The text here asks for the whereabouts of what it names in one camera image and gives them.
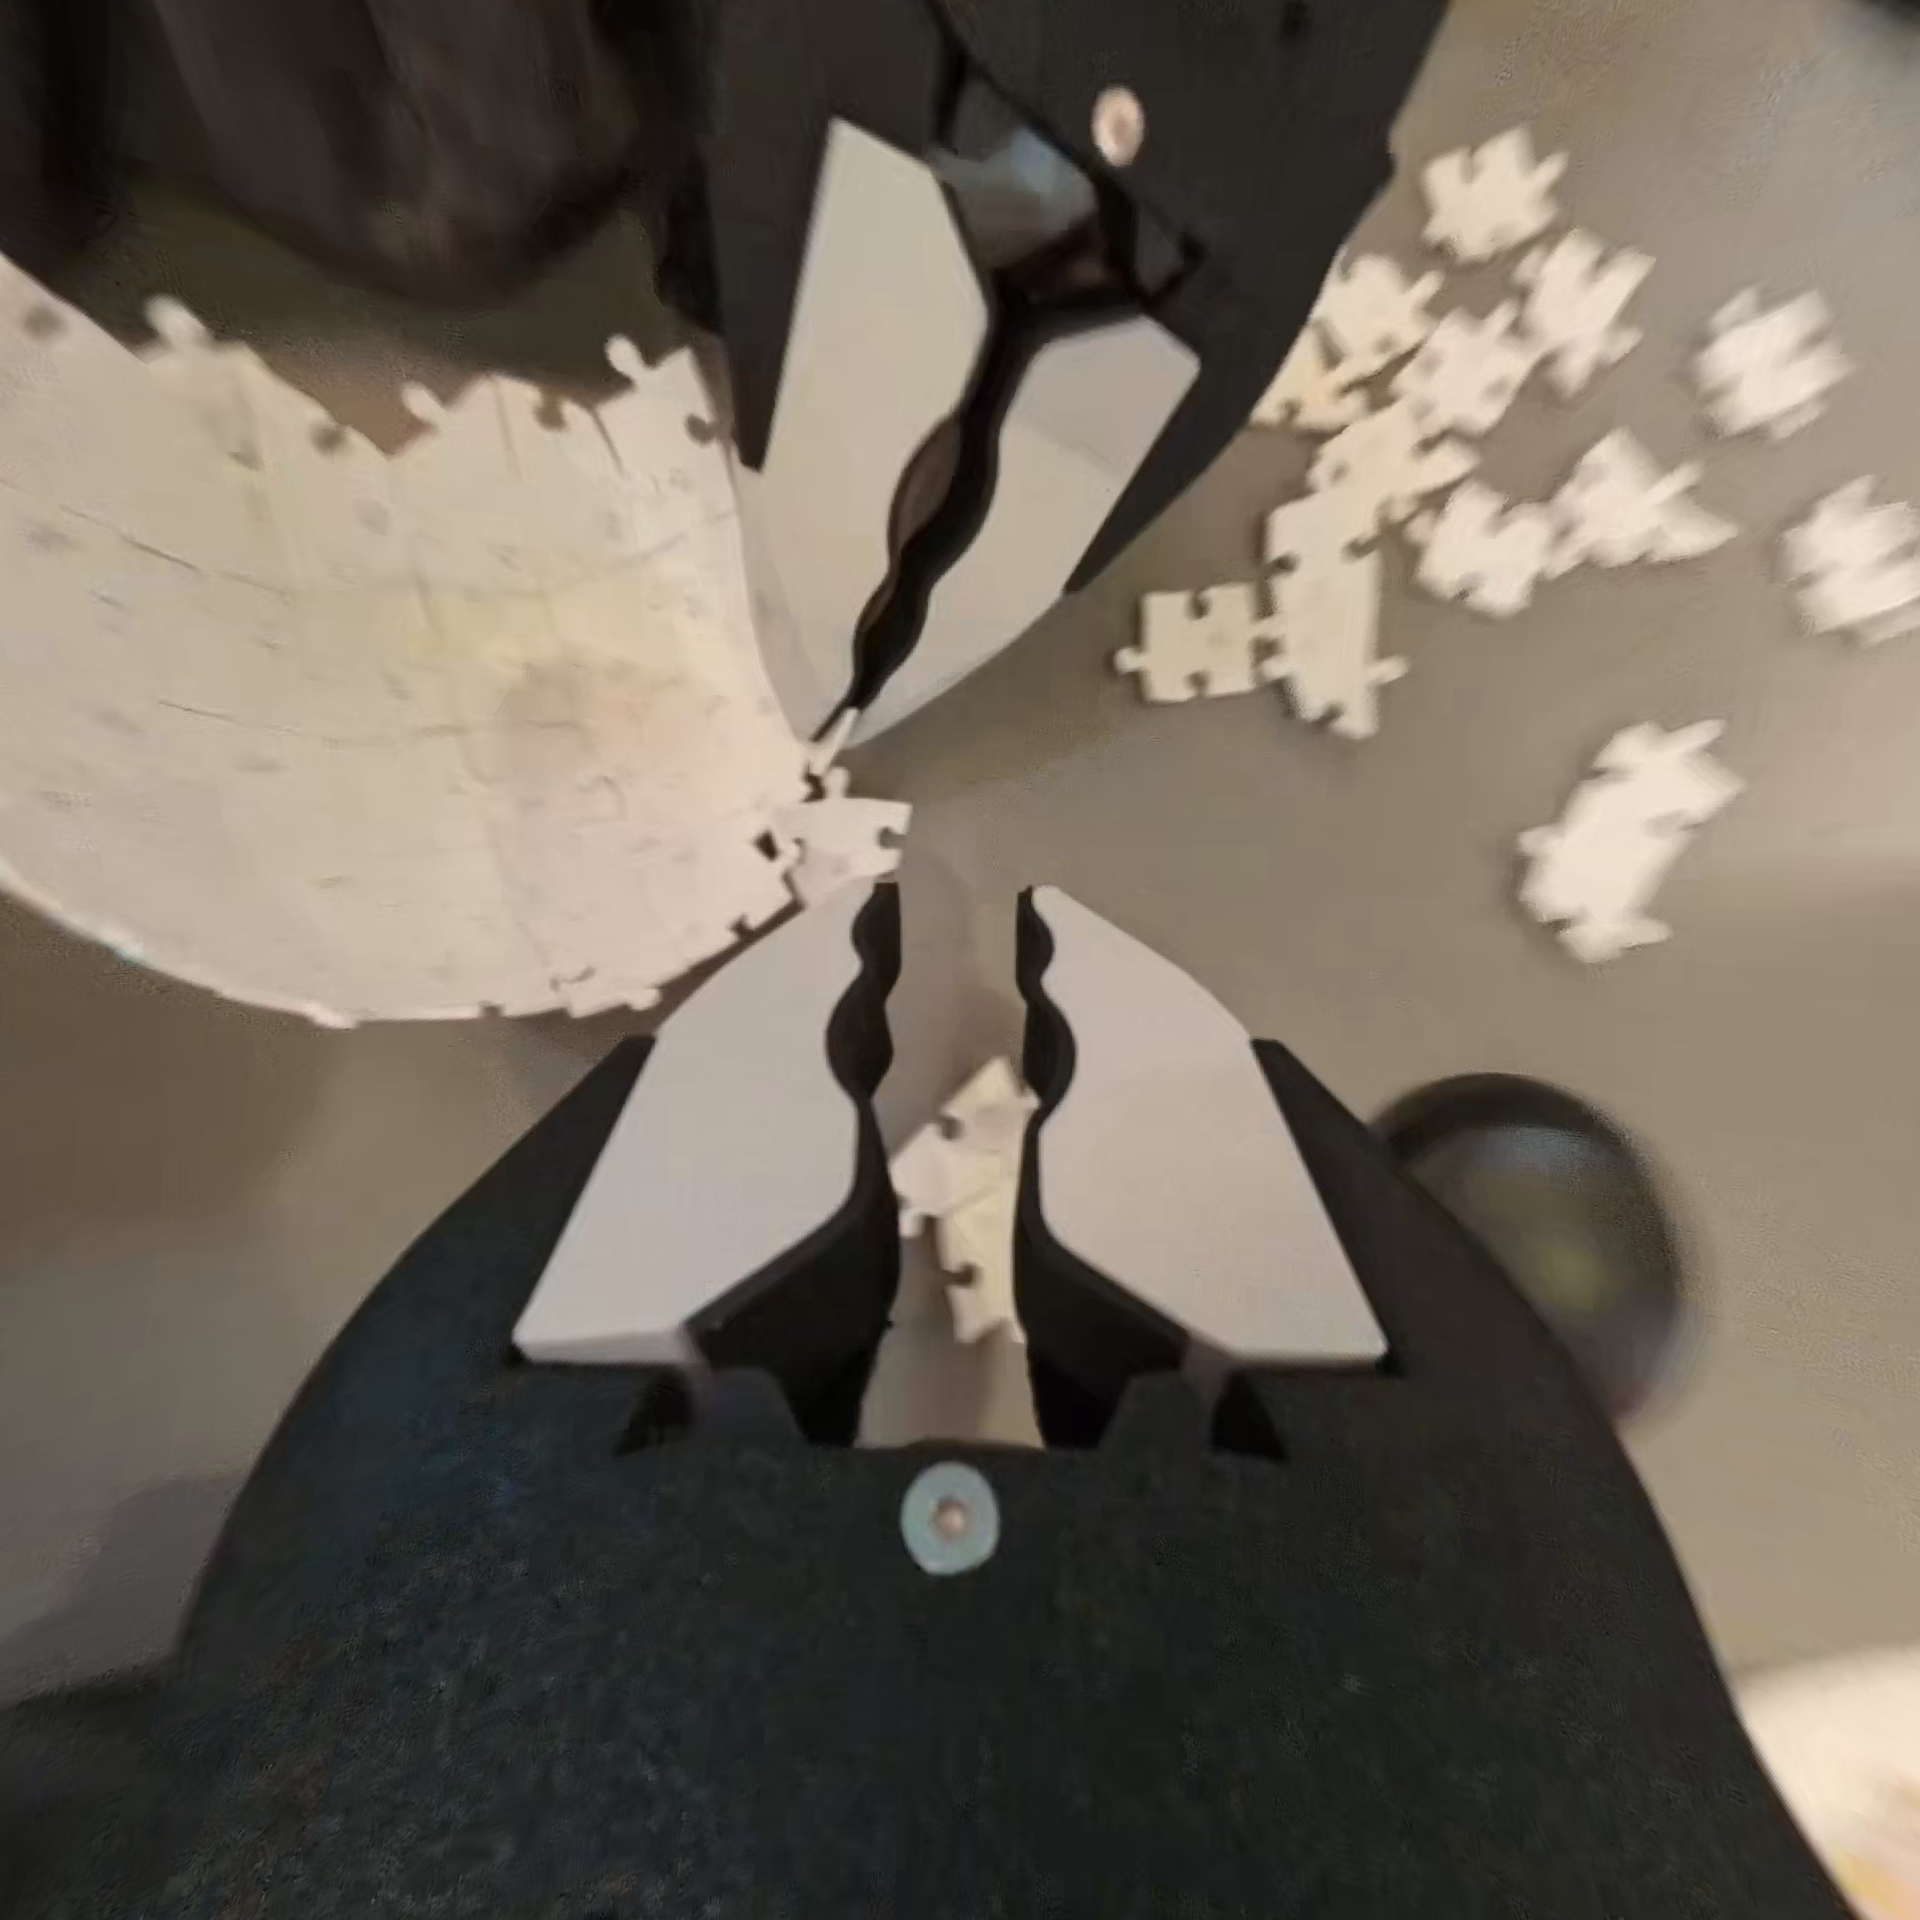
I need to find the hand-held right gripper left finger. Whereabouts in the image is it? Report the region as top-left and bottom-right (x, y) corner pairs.
(514, 881), (899, 1372)

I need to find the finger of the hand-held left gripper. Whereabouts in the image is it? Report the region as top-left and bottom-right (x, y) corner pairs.
(857, 307), (1201, 746)
(739, 122), (1001, 742)

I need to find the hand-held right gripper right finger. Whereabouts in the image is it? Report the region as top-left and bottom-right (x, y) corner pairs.
(1013, 886), (1388, 1372)

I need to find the partly built colourful puzzle ball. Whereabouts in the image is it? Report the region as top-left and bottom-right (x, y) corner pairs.
(0, 247), (824, 1035)

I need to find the person's left forearm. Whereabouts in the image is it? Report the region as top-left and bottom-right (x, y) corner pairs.
(0, 0), (722, 322)

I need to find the group of white puzzle pieces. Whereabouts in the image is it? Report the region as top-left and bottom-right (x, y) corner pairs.
(892, 126), (1920, 1347)

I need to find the black round puzzle stand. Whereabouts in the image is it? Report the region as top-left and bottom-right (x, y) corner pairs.
(1369, 1073), (1693, 1421)

